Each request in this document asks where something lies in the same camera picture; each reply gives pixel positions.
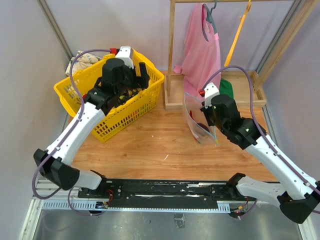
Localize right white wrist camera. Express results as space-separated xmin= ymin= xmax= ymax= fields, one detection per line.
xmin=198 ymin=82 xmax=220 ymax=109

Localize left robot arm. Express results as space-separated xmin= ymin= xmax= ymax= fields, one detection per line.
xmin=33 ymin=58 xmax=150 ymax=198

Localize yellow clothes hanger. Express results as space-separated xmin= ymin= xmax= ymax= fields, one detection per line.
xmin=224 ymin=0 xmax=252 ymax=67

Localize red chili pepper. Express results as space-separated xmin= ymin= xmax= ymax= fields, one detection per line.
xmin=188 ymin=110 xmax=196 ymax=126

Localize aluminium frame post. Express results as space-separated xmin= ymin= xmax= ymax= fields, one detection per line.
xmin=255 ymin=0 xmax=304 ymax=75
xmin=37 ymin=0 xmax=73 ymax=60

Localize patterned cloth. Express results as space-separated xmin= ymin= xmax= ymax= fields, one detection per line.
xmin=65 ymin=50 xmax=102 ymax=76

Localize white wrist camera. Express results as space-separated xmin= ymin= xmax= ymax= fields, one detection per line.
xmin=198 ymin=82 xmax=220 ymax=109
xmin=115 ymin=46 xmax=135 ymax=69

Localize purple cable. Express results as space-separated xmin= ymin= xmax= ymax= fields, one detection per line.
xmin=203 ymin=65 xmax=320 ymax=216
xmin=32 ymin=48 xmax=118 ymax=200

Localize wooden clothes rack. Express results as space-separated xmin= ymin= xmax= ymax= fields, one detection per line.
xmin=163 ymin=0 xmax=320 ymax=111

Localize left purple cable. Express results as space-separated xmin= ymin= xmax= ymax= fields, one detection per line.
xmin=32 ymin=48 xmax=118 ymax=200

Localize green cloth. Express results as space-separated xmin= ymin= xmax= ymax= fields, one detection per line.
xmin=219 ymin=78 xmax=234 ymax=99

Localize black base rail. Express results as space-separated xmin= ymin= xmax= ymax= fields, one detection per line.
xmin=77 ymin=179 xmax=254 ymax=213

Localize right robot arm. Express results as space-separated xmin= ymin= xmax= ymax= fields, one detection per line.
xmin=200 ymin=92 xmax=320 ymax=224

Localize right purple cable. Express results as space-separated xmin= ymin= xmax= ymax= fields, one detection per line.
xmin=203 ymin=65 xmax=320 ymax=216

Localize teal clothes hanger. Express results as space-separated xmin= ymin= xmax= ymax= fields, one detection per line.
xmin=201 ymin=0 xmax=218 ymax=42

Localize clear zip top bag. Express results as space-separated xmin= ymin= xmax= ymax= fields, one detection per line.
xmin=182 ymin=92 xmax=219 ymax=146

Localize pink shirt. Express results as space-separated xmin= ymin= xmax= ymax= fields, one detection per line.
xmin=173 ymin=3 xmax=221 ymax=100

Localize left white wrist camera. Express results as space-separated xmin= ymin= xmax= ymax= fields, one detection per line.
xmin=115 ymin=46 xmax=135 ymax=69

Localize left aluminium frame post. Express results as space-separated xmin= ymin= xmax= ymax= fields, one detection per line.
xmin=37 ymin=0 xmax=73 ymax=60

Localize yellow plastic basket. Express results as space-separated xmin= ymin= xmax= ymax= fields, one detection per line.
xmin=53 ymin=50 xmax=165 ymax=142

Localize right aluminium frame post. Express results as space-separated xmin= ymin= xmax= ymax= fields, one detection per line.
xmin=255 ymin=0 xmax=304 ymax=75

